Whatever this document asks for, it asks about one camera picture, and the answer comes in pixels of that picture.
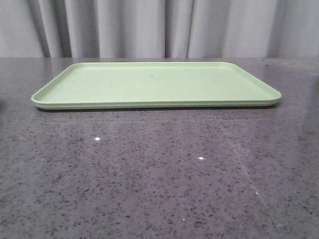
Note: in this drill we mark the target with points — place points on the light green rectangular tray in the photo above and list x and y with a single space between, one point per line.
127 85

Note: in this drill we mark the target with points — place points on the grey pleated curtain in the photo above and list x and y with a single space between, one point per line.
159 28

